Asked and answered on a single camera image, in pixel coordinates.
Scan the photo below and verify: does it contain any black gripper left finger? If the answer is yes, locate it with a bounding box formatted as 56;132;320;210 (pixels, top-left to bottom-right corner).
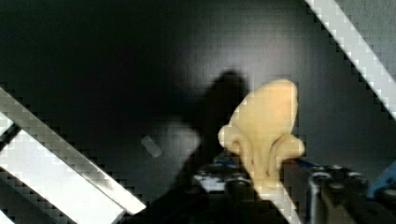
148;160;289;224

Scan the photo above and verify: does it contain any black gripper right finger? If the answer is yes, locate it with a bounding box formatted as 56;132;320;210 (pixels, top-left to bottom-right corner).
281;160;395;224

